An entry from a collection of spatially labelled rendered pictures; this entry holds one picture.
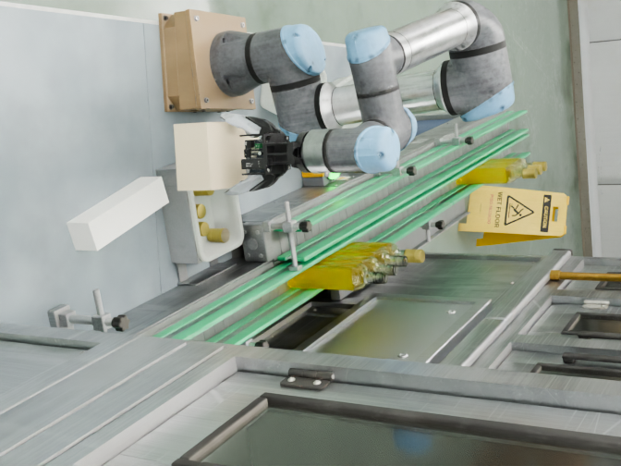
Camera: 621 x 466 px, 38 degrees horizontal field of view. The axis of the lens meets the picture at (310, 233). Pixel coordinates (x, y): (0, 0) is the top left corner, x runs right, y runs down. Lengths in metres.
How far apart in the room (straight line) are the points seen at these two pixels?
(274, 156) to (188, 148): 0.17
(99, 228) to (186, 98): 0.39
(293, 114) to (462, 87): 0.39
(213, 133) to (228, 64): 0.47
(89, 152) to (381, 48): 0.69
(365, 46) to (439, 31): 0.22
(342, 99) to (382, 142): 0.55
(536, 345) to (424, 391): 1.08
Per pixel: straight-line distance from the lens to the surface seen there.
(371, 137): 1.48
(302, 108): 2.03
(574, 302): 2.40
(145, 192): 1.96
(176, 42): 2.10
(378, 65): 1.55
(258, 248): 2.20
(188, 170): 1.65
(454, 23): 1.78
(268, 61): 2.04
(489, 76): 1.88
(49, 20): 1.89
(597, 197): 8.17
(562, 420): 0.97
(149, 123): 2.07
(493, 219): 5.57
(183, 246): 2.09
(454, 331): 2.13
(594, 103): 8.03
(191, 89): 2.07
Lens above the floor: 2.12
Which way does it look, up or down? 31 degrees down
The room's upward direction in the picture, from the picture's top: 91 degrees clockwise
